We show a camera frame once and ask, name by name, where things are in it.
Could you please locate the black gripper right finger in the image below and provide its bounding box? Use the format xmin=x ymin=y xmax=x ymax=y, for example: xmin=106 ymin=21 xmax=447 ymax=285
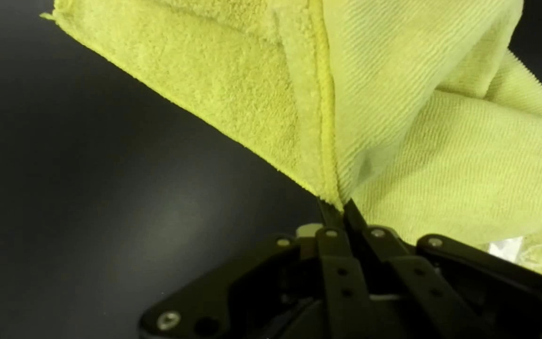
xmin=345 ymin=204 xmax=542 ymax=339

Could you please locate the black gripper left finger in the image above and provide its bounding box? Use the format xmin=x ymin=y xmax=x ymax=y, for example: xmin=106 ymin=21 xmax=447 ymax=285
xmin=138 ymin=202 xmax=373 ymax=339

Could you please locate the yellow towel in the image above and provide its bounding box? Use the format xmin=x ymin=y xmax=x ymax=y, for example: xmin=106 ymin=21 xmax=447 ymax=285
xmin=40 ymin=0 xmax=542 ymax=283

